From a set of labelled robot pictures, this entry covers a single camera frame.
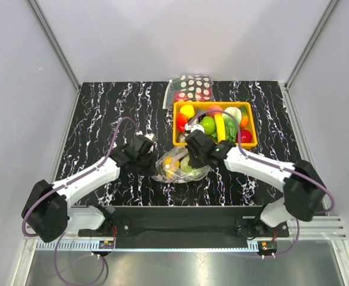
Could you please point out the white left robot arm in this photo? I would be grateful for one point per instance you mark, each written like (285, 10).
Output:
(50, 209)

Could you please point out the yellow fake pear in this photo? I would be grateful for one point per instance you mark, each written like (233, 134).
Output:
(171, 165)

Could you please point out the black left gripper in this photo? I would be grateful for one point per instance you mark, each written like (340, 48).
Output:
(150, 171)

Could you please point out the green fake apple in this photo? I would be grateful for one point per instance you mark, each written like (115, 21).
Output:
(208, 124)

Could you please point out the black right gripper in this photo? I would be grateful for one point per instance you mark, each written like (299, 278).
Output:
(193, 163)

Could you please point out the yellow fake banana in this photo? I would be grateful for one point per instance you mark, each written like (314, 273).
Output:
(220, 127)

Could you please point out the yellow fake lemon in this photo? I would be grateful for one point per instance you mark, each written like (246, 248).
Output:
(187, 110)

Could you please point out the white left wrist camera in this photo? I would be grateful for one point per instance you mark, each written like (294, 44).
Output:
(150, 139)

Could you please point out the yellow plastic bin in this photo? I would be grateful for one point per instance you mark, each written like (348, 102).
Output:
(197, 138)

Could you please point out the green fake cabbage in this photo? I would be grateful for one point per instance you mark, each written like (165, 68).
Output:
(230, 125)

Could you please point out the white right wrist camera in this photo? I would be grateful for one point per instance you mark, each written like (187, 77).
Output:
(191, 128)

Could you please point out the polka dot zip bag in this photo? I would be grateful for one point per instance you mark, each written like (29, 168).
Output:
(188, 87)

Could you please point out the clear zip top bag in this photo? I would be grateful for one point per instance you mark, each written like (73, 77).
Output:
(177, 177)

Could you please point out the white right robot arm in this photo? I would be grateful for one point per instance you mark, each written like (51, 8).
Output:
(302, 188)

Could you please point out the fake peach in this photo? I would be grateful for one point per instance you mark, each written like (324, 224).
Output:
(213, 110)

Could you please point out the small fake carrot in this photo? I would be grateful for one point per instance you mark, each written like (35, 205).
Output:
(244, 116)

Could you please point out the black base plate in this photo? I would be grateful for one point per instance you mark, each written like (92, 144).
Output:
(242, 221)

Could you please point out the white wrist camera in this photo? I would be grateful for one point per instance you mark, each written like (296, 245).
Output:
(191, 128)
(150, 139)

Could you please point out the green fake leaf vegetable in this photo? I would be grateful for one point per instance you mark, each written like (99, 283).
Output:
(185, 167)

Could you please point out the red fake tomato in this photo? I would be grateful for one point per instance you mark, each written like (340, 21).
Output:
(245, 136)

